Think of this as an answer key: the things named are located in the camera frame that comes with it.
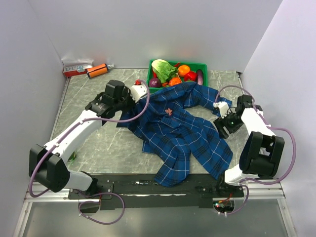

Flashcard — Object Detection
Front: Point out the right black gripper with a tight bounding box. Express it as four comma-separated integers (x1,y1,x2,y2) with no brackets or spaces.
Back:
213,109,244,139

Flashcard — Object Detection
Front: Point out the blue plaid shirt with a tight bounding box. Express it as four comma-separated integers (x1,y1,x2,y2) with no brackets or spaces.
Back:
117,82,233,187

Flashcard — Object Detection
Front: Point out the small brooch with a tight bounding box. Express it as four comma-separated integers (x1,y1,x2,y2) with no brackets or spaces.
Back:
165,108,173,116

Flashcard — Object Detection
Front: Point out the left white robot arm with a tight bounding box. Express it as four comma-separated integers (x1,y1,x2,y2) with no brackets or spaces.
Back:
29,80,149,198

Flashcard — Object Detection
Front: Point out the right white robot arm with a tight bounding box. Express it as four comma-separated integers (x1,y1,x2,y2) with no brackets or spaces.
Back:
213,95,285,197

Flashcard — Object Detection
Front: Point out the orange cylinder bottle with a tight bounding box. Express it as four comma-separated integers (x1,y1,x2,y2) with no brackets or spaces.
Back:
86,64,114,79

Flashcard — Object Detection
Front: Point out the red onion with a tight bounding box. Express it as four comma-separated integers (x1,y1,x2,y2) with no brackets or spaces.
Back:
149,78,162,88

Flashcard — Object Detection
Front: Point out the napa cabbage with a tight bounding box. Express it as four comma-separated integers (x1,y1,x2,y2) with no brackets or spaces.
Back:
151,59,178,83

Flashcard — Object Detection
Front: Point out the red white carton box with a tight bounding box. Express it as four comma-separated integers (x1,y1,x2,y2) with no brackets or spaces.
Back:
62,59,93,78

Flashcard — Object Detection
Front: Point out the purple eggplant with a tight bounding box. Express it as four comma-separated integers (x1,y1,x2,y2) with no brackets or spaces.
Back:
196,70,204,85

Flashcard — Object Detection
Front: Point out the orange pumpkin toy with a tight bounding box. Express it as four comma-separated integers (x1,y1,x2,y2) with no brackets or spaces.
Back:
168,77,182,86

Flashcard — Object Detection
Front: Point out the red bell pepper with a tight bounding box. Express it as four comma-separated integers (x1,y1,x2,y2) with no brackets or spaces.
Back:
184,71,197,81

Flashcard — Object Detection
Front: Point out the green plastic crate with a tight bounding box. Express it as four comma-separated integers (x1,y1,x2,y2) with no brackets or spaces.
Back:
147,60,208,93

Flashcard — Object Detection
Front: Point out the orange fruit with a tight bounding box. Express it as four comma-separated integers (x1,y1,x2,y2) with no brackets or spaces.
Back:
178,65,191,77

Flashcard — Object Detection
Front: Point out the green glass bottle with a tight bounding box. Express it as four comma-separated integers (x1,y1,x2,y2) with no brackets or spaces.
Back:
68,152,77,162

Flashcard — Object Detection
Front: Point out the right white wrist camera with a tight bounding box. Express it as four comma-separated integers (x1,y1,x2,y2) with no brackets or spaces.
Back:
213,101,231,119

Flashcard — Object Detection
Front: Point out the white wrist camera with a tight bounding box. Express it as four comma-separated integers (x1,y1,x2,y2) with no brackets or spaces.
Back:
130,79,149,103
213,101,231,119

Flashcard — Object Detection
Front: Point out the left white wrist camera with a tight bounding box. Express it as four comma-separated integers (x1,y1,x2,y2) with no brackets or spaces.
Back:
130,79,149,103

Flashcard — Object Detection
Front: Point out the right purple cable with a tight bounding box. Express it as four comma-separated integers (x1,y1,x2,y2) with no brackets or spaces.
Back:
214,85,297,216

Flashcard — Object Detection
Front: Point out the purple cable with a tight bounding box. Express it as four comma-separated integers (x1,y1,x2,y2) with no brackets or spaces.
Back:
214,85,297,216
28,79,151,225

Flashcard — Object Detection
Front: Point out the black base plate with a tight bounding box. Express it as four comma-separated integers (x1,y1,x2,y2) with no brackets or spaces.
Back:
37,174,272,212

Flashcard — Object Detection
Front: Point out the aluminium rail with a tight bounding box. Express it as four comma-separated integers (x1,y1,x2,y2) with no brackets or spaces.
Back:
25,180,285,202

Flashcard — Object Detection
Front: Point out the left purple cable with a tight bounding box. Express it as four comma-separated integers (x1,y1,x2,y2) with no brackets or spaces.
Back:
28,79,151,225

